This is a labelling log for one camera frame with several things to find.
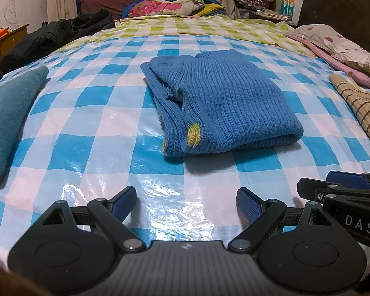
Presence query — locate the blue checked plastic sheet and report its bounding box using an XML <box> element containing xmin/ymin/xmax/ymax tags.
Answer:
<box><xmin>0</xmin><ymin>34</ymin><xmax>370</xmax><ymax>253</ymax></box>

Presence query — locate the blue striped knit sweater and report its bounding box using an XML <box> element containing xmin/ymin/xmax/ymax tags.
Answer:
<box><xmin>140</xmin><ymin>49</ymin><xmax>304</xmax><ymax>161</ymax></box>

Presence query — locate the green checked sheet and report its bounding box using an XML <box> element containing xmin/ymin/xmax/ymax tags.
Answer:
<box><xmin>89</xmin><ymin>15</ymin><xmax>315</xmax><ymax>57</ymax></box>

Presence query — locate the stack of papers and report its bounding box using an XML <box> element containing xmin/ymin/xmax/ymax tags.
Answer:
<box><xmin>250</xmin><ymin>8</ymin><xmax>292</xmax><ymax>22</ymax></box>

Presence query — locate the yellow and teal box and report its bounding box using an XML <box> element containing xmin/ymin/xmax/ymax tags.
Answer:
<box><xmin>280</xmin><ymin>0</ymin><xmax>296</xmax><ymax>20</ymax></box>

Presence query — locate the pile of colourful bedding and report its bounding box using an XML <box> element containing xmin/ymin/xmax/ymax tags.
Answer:
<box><xmin>122</xmin><ymin>0</ymin><xmax>227</xmax><ymax>19</ymax></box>

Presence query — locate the wooden desk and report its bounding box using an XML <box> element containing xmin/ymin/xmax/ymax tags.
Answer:
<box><xmin>0</xmin><ymin>24</ymin><xmax>30</xmax><ymax>77</ymax></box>

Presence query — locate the pink folded cloth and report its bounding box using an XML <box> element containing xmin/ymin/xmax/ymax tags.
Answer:
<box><xmin>284</xmin><ymin>32</ymin><xmax>370</xmax><ymax>91</ymax></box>

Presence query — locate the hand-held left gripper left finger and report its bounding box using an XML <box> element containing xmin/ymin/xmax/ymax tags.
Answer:
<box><xmin>34</xmin><ymin>186</ymin><xmax>147</xmax><ymax>252</ymax></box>

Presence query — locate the teal folded cloth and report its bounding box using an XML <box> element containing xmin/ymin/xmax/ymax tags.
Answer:
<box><xmin>0</xmin><ymin>66</ymin><xmax>50</xmax><ymax>187</ymax></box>

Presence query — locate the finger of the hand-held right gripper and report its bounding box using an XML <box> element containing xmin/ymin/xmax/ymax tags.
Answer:
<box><xmin>326</xmin><ymin>170</ymin><xmax>370</xmax><ymax>189</ymax></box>
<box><xmin>297</xmin><ymin>178</ymin><xmax>358</xmax><ymax>205</ymax></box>

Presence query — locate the dark red sofa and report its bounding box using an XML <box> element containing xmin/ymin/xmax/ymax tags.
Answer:
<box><xmin>80</xmin><ymin>0</ymin><xmax>213</xmax><ymax>22</ymax></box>

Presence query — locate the beige checked folded cloth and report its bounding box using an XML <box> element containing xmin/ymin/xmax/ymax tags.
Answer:
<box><xmin>328</xmin><ymin>74</ymin><xmax>370</xmax><ymax>156</ymax></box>

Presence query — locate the dark wooden headboard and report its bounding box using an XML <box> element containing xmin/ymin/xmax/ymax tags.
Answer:
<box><xmin>297</xmin><ymin>0</ymin><xmax>370</xmax><ymax>65</ymax></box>

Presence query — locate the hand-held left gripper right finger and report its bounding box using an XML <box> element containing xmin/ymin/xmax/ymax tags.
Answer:
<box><xmin>227</xmin><ymin>187</ymin><xmax>340</xmax><ymax>252</ymax></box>

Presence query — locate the black jacket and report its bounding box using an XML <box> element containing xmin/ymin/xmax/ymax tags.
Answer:
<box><xmin>0</xmin><ymin>9</ymin><xmax>116</xmax><ymax>74</ymax></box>

